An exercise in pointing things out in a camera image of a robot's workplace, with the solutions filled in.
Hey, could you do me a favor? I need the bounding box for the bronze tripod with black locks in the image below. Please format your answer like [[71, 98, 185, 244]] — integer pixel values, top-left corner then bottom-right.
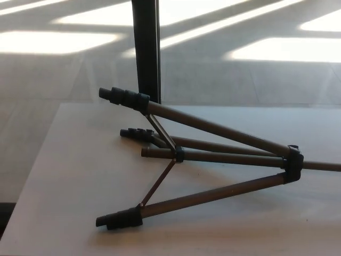
[[95, 86, 341, 231]]

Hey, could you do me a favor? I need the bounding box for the black vertical pillar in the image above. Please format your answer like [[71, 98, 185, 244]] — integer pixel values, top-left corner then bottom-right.
[[131, 0, 163, 105]]

